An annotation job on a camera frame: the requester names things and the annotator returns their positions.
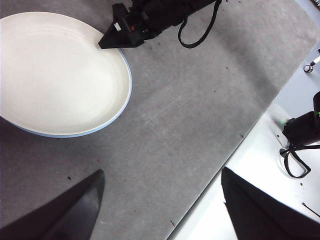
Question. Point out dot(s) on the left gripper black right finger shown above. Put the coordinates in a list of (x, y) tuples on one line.
[(262, 215)]

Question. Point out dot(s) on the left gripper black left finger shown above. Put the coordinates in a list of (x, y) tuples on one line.
[(65, 217)]

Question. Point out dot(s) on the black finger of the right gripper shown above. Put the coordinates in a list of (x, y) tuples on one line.
[(122, 41), (117, 15)]

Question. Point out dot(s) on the white round plate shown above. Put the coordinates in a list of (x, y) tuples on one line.
[(55, 75)]

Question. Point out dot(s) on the blue round plate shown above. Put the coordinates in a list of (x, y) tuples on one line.
[(65, 136)]

